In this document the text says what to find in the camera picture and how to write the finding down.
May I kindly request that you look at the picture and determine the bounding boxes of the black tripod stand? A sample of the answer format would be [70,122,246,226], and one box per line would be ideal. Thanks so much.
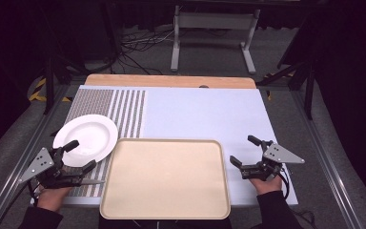
[42,55,89,115]
[255,60,317,121]

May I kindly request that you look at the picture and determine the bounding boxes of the aluminium floor rail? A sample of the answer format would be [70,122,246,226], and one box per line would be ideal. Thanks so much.
[290,90,363,229]
[0,83,74,229]

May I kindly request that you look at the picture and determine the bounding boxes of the yellow black hazard tape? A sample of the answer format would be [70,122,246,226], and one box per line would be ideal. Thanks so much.
[28,77,73,103]

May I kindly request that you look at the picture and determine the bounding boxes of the white round plate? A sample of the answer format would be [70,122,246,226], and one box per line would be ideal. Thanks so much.
[52,114,119,168]

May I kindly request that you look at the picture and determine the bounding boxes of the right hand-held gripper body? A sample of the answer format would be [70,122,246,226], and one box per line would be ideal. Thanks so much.
[240,140,306,182]

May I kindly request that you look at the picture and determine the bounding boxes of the grey metal stand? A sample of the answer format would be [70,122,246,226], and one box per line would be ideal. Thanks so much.
[170,5,261,75]

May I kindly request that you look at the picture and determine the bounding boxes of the white table cover board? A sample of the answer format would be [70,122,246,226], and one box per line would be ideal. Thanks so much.
[31,84,299,208]

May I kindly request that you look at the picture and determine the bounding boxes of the person's right hand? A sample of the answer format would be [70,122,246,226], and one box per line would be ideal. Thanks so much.
[250,175,283,196]

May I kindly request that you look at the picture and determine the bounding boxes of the grey striped placemat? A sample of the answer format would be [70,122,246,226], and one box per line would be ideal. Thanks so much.
[64,88,147,198]

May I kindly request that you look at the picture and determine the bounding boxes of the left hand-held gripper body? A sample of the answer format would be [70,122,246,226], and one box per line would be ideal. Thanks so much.
[18,147,106,190]

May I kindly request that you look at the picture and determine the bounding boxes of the black cable on floor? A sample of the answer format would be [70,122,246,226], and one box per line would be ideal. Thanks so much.
[293,209,317,229]

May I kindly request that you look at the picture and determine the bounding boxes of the beige plastic tray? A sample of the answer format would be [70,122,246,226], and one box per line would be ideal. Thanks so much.
[99,137,232,220]

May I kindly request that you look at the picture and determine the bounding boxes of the black floor cables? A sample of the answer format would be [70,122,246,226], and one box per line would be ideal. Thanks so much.
[117,27,175,75]

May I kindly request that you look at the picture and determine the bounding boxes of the person's left hand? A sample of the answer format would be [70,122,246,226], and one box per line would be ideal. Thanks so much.
[36,185,72,214]

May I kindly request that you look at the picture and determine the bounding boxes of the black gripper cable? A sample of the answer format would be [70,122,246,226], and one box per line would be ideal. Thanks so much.
[278,167,293,200]
[27,180,42,200]

